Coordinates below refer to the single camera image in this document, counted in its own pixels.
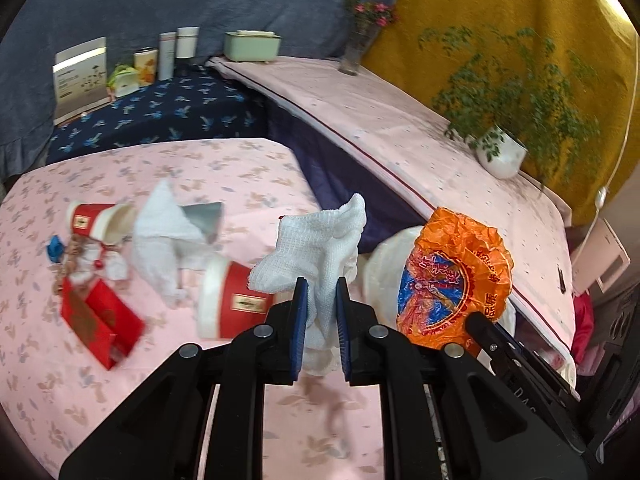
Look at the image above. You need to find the red paper box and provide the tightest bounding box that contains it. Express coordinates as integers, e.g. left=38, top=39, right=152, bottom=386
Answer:
left=60, top=278, right=146, bottom=372

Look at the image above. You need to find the small doll toy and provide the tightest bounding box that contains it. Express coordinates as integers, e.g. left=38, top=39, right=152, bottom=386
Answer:
left=46, top=235, right=128, bottom=293

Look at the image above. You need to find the pale pink sheet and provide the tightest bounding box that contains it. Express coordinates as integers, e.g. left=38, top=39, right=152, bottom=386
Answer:
left=205, top=55, right=581, bottom=376

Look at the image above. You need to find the yellow tin can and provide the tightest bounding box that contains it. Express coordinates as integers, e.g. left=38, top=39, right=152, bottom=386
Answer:
left=133, top=47, right=158, bottom=86

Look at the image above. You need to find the yellow cloth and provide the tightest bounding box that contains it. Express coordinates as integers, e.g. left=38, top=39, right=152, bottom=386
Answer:
left=360, top=0, right=640, bottom=226

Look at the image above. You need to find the potted plant in white pot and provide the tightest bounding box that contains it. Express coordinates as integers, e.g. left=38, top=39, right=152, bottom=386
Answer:
left=417, top=25, right=603, bottom=191

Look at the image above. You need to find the white gauze cloth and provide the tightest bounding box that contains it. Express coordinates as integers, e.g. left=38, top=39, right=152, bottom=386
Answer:
left=248, top=192, right=367, bottom=378
left=131, top=178, right=221, bottom=309

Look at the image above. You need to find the mint green box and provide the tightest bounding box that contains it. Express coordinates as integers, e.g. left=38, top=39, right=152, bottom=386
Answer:
left=223, top=30, right=283, bottom=64

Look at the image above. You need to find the navy floral cloth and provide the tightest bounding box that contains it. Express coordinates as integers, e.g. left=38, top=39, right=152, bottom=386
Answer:
left=46, top=62, right=266, bottom=166

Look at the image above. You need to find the orange snack wrapper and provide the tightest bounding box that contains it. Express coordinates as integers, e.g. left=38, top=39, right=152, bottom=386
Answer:
left=396, top=206, right=515, bottom=352

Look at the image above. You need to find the red and white paper cup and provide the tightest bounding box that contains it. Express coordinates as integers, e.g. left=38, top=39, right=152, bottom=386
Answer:
left=196, top=255, right=276, bottom=339
left=66, top=201, right=138, bottom=243

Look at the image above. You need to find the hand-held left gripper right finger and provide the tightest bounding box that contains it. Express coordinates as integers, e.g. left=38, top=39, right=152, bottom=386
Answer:
left=335, top=277, right=588, bottom=480

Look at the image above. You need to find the white cap clear jar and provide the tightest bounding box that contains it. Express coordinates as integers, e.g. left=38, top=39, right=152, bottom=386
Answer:
left=175, top=26, right=201, bottom=61

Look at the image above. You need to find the pink fabric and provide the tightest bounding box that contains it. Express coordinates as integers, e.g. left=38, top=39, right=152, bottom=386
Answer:
left=570, top=292, right=608, bottom=376

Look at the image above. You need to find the dark purple cloth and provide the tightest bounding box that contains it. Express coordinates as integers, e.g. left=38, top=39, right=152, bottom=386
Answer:
left=265, top=95, right=431, bottom=256

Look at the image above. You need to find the small green packet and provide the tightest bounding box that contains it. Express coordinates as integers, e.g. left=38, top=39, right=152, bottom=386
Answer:
left=106, top=64, right=139, bottom=99

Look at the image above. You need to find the pink rabbit print tablecloth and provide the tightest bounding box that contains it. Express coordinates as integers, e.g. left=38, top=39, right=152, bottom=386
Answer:
left=0, top=137, right=436, bottom=480

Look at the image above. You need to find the blue-grey backdrop cloth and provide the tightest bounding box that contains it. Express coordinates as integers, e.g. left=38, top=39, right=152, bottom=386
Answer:
left=0, top=0, right=408, bottom=181

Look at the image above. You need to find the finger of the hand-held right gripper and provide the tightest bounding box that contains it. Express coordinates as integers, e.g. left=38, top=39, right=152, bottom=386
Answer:
left=465, top=312, right=581, bottom=402

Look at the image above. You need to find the slim white canister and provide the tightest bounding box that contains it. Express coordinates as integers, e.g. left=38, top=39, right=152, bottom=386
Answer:
left=158, top=32, right=177, bottom=81

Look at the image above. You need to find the white cable with switch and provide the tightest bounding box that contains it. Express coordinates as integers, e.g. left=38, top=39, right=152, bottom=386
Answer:
left=567, top=0, right=640, bottom=271

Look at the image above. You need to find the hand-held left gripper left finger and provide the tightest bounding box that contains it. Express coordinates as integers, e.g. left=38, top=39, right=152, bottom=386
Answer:
left=59, top=277, right=308, bottom=480

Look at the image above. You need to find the glass vase with flowers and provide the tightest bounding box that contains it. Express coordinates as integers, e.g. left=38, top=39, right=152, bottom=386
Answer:
left=338, top=0, right=398, bottom=77

